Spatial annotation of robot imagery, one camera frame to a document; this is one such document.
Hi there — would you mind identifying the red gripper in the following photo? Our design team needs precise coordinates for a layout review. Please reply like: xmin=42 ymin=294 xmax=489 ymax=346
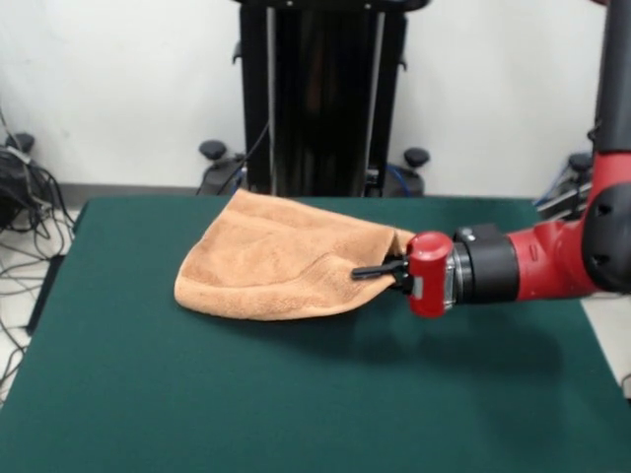
xmin=351 ymin=231 xmax=457 ymax=319

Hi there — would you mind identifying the tan terry towel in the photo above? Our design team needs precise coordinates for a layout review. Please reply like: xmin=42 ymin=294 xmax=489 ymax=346
xmin=173 ymin=189 xmax=416 ymax=322

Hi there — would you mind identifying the dark green table cloth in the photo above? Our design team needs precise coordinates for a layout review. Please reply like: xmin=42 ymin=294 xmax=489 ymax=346
xmin=0 ymin=195 xmax=631 ymax=473

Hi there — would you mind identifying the dark grey stand base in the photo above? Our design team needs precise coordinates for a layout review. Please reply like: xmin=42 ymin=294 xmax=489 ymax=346
xmin=0 ymin=132 xmax=55 ymax=233
xmin=535 ymin=152 xmax=596 ymax=218

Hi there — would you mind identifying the short blue cable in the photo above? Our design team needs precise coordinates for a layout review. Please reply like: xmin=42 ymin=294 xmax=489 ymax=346
xmin=386 ymin=165 xmax=410 ymax=196

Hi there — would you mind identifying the long blue cable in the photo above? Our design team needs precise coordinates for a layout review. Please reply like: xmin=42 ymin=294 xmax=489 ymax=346
xmin=533 ymin=160 xmax=576 ymax=208

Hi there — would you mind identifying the black pedestal cable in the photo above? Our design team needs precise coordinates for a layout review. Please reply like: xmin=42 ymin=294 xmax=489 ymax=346
xmin=224 ymin=122 xmax=272 ymax=196

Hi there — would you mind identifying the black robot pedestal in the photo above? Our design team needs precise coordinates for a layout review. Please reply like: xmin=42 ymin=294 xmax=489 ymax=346
xmin=196 ymin=0 xmax=430 ymax=198

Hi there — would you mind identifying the black cable bundle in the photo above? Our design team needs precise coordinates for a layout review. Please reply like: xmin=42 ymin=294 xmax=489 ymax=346
xmin=0 ymin=162 xmax=75 ymax=395

